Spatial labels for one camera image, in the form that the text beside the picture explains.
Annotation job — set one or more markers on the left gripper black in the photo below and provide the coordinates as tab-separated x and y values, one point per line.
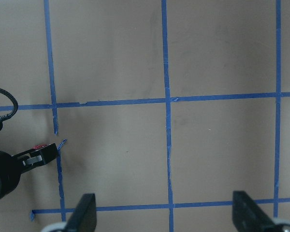
11	166

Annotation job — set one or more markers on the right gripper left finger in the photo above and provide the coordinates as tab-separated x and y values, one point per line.
84	217

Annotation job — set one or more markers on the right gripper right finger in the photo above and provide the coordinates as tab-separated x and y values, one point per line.
247	216

